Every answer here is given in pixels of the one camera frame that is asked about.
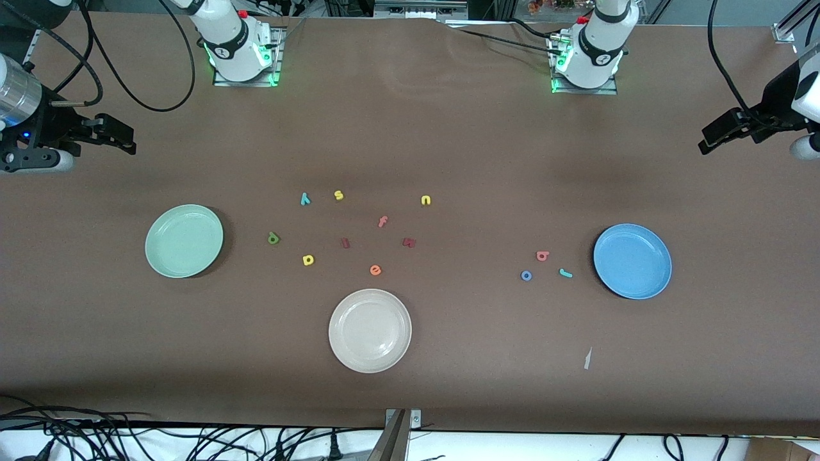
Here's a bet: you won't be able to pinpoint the light green plate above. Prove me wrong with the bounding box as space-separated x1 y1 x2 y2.
145 204 224 279

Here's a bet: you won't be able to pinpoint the blue plate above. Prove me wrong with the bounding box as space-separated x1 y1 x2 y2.
593 223 673 300

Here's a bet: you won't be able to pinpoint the brown table cover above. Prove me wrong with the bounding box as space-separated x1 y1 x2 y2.
0 12 820 437

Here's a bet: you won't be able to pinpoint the cardboard box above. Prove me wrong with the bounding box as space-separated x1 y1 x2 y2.
745 437 820 461

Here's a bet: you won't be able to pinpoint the cream white plate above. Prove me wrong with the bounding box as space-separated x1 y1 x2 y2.
328 289 413 374

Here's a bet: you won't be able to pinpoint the grey angled beam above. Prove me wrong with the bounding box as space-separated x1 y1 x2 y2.
366 410 411 461

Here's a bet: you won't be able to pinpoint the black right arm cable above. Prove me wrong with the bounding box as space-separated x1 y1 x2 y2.
0 0 196 113

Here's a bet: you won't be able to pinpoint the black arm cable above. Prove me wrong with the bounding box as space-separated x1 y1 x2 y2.
707 0 820 125
0 0 196 113

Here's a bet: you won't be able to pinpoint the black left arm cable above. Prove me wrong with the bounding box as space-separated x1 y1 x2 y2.
707 0 820 125

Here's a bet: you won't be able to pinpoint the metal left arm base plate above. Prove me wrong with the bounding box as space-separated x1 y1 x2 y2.
552 32 619 95

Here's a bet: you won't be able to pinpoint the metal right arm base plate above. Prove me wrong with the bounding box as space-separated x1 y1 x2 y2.
213 26 286 88

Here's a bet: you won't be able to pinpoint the black table cable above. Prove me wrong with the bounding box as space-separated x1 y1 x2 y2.
456 29 555 53
506 18 564 39

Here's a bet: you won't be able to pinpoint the tangled black floor cables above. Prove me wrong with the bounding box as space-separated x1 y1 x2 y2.
0 394 385 461

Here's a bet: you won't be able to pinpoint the grey metal frame piece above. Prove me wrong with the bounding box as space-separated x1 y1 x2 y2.
373 0 470 20

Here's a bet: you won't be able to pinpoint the metal corner bracket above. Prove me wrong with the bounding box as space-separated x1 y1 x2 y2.
384 408 423 428

